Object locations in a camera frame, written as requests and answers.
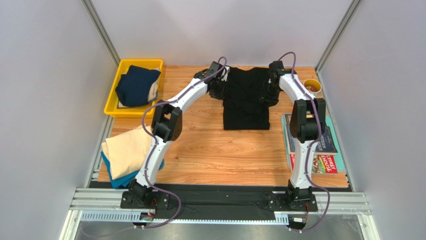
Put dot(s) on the aluminium corner post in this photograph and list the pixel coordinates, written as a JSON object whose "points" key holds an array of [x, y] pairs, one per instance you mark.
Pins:
{"points": [[338, 33], [97, 22]]}

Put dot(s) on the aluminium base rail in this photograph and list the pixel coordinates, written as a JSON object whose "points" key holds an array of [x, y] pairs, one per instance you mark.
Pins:
{"points": [[83, 207]]}

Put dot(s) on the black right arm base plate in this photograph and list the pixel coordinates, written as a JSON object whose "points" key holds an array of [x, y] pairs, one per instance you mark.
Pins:
{"points": [[292, 201]]}

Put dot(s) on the dark blue book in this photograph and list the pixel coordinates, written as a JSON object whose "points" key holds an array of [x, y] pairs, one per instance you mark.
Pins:
{"points": [[326, 145]]}

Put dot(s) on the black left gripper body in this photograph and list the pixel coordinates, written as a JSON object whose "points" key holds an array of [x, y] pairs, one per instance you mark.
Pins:
{"points": [[220, 83]]}

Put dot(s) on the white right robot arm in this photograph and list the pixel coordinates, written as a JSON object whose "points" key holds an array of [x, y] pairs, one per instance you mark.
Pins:
{"points": [[307, 123]]}

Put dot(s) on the red illustrated book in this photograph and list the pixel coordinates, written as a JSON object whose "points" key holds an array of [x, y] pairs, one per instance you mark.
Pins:
{"points": [[326, 164]]}

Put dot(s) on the cream folded shirt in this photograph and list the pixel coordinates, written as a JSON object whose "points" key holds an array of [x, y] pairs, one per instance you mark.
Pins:
{"points": [[127, 151]]}

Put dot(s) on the navy blue folded shirt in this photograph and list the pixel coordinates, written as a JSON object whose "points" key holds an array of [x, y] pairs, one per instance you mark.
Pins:
{"points": [[138, 87]]}

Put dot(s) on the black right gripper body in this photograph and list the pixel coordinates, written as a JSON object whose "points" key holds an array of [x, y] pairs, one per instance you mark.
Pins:
{"points": [[267, 94]]}

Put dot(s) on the right aluminium corner post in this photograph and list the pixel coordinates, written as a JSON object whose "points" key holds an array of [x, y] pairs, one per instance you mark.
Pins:
{"points": [[338, 33]]}

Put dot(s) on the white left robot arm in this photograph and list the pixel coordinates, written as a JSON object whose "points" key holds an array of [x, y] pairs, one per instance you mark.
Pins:
{"points": [[167, 123]]}

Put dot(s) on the yellow plastic bin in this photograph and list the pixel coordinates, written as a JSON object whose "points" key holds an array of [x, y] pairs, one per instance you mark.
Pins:
{"points": [[112, 104]]}

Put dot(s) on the left aluminium corner post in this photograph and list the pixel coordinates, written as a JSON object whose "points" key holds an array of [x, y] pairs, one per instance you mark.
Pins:
{"points": [[97, 22]]}

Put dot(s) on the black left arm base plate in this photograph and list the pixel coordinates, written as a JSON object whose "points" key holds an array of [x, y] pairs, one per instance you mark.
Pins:
{"points": [[151, 200]]}

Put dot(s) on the teal folded shirt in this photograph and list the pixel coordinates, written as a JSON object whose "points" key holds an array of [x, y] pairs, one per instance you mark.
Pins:
{"points": [[121, 181]]}

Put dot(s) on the black t shirt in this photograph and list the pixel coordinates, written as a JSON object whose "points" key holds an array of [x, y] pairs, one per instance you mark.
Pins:
{"points": [[242, 109]]}

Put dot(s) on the yellow rimmed mug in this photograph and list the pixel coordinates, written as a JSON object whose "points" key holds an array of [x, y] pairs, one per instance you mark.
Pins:
{"points": [[313, 86]]}

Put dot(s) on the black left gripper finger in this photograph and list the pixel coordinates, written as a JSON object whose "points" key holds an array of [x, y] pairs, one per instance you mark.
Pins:
{"points": [[222, 94], [215, 94]]}

